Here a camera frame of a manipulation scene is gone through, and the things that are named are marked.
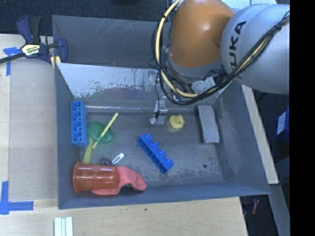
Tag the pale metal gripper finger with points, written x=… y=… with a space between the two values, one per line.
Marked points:
x=163 y=110
x=156 y=109

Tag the yellow rubber duck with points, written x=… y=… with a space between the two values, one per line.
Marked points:
x=176 y=122

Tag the blue toy building block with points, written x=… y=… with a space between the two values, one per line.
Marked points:
x=79 y=124
x=155 y=153

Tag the grey sponge block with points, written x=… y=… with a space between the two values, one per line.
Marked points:
x=208 y=124

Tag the grey metal bin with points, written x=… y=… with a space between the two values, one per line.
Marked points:
x=187 y=154

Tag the yellow thin stick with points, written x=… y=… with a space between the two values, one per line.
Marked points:
x=107 y=127

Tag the white clip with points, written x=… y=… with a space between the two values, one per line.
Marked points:
x=118 y=158

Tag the green round plastic dish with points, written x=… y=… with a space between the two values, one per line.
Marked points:
x=96 y=129

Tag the small purple clip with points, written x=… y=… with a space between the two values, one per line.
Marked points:
x=106 y=160

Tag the pink cloth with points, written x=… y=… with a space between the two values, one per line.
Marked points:
x=130 y=178

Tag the orange clear plastic cup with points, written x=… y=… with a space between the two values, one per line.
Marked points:
x=94 y=177

